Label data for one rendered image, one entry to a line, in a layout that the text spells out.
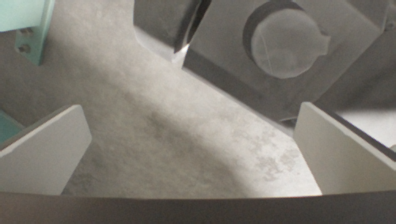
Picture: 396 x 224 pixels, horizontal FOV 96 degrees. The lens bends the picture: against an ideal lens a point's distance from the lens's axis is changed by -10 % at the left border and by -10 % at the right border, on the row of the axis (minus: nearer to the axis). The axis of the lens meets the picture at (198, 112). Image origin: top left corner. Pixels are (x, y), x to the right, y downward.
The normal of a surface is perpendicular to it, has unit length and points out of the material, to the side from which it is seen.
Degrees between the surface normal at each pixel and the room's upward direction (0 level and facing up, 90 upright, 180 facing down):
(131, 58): 0
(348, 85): 0
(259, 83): 0
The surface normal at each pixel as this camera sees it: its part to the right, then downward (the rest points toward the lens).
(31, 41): -0.21, 0.49
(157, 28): -0.40, 0.80
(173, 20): -0.32, 0.70
